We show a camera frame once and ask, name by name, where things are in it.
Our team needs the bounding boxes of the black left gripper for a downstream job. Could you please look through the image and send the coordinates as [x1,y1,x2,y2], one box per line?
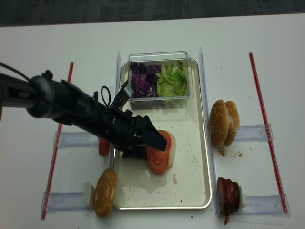
[95,109,167,159]

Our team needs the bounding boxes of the red tomato slice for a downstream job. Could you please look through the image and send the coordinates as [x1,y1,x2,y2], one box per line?
[146,130,173,174]

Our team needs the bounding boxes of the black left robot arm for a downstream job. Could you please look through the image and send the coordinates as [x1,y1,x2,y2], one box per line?
[0,63,168,153]

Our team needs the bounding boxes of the bottom bun with lettuce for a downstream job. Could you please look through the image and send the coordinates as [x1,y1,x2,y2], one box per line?
[165,131,176,169]

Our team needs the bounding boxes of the tomato slices in track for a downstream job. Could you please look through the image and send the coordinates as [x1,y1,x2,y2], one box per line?
[99,138,110,156]

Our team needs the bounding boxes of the green lettuce pieces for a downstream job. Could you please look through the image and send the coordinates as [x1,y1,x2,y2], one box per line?
[157,60,188,98]

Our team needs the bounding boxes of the bread crumb chunk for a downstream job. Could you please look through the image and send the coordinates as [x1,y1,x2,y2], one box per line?
[218,147,227,157]

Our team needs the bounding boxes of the stack of brown meat patties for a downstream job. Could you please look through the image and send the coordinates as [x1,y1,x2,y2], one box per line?
[217,177,240,225]

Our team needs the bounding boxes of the silver metal tray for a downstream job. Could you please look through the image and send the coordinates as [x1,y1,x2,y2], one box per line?
[113,59,212,210]

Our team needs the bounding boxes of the purple cabbage pieces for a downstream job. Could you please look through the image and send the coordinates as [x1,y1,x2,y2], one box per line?
[130,62,161,98]

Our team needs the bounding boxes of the round bun bottom upright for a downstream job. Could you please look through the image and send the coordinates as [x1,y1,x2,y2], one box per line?
[93,168,117,217]

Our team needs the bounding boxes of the clear plastic salad container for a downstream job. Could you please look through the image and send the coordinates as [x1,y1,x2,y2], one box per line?
[128,51,193,110]

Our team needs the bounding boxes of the clear pusher track upper left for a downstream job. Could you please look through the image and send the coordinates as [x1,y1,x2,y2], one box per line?
[53,132,99,148]

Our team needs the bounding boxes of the clear pusher track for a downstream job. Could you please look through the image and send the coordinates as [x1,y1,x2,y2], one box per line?
[53,132,99,148]
[237,186,290,215]
[234,124,274,141]
[41,182,95,212]

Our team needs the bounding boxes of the sesame bun left piece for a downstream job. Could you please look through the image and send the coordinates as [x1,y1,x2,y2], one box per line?
[209,100,229,148]

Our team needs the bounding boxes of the sesame bun piece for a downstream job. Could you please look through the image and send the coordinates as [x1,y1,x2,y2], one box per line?
[224,101,240,146]
[209,100,229,148]

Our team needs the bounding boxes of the clear pusher track lower left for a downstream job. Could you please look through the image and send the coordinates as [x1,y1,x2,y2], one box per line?
[41,182,95,212]

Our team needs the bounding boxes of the sesame bun right piece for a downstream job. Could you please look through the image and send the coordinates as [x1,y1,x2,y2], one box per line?
[224,101,240,146]

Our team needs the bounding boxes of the clear pusher track upper right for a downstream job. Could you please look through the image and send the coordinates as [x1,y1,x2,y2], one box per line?
[234,124,274,141]

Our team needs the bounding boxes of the clear pusher track lower right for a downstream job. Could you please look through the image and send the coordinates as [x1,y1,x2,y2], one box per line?
[237,186,290,215]

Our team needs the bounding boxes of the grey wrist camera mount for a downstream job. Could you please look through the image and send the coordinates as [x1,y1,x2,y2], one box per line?
[112,80,133,109]

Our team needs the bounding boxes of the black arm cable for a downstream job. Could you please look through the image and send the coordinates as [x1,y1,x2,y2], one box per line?
[91,85,112,108]

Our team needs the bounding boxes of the clear rail beside tray right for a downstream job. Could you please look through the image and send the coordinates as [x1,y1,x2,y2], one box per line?
[199,47,220,215]

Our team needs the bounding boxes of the left red plastic rail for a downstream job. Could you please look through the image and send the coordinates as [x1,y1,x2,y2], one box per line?
[40,62,74,220]

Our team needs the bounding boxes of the red plastic rail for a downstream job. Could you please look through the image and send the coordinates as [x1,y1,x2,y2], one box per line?
[249,52,288,214]
[40,62,74,220]

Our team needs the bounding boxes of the right red plastic rail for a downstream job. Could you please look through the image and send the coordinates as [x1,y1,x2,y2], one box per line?
[249,52,288,214]

